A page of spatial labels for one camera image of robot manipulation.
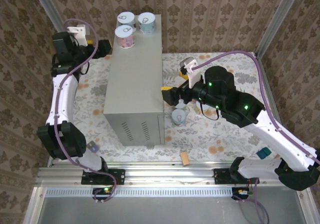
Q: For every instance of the aluminium mounting rail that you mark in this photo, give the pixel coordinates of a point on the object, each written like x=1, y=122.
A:
x=162, y=174

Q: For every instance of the teal block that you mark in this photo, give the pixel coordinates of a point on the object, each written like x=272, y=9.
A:
x=263, y=153

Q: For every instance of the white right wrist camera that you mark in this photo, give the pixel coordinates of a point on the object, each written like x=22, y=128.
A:
x=191, y=70

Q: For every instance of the black electronics board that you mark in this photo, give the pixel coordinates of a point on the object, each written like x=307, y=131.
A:
x=240, y=192
x=106, y=190

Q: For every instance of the floral table cover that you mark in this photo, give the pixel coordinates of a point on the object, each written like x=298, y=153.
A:
x=212, y=138

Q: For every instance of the small wooden block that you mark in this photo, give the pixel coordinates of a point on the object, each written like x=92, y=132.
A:
x=185, y=158

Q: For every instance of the aluminium table side rail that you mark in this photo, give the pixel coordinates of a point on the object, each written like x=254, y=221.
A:
x=272, y=101

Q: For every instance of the tin can white label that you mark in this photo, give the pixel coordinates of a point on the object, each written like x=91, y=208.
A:
x=126, y=18

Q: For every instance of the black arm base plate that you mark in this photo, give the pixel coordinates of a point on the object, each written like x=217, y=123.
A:
x=120, y=176
x=220, y=176

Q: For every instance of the aluminium lower frame bar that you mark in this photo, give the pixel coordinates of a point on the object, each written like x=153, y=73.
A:
x=306, y=206
x=33, y=206

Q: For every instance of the tin can pale green label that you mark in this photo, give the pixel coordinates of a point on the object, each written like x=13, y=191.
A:
x=180, y=106

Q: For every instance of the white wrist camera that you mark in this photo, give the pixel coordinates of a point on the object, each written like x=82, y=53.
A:
x=78, y=32
x=191, y=70

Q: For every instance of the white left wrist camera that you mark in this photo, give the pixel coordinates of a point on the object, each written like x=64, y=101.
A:
x=78, y=32

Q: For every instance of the tin can green brown label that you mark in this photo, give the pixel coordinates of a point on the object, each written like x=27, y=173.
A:
x=179, y=116

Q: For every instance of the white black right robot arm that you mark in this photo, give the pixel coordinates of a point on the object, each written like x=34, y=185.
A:
x=287, y=138

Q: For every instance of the blue purple toy block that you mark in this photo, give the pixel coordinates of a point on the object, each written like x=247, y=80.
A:
x=93, y=147

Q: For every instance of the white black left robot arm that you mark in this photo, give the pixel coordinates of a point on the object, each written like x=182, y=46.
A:
x=62, y=101

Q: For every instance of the tin can pink purple label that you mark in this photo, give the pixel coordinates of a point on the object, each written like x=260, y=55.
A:
x=124, y=31

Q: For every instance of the grey metal cabinet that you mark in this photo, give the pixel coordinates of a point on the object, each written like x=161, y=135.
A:
x=135, y=83

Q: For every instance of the tin can light blue label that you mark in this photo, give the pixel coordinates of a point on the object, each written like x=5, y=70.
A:
x=146, y=19

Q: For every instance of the aluminium frame post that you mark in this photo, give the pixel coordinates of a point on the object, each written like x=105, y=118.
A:
x=50, y=8
x=277, y=21

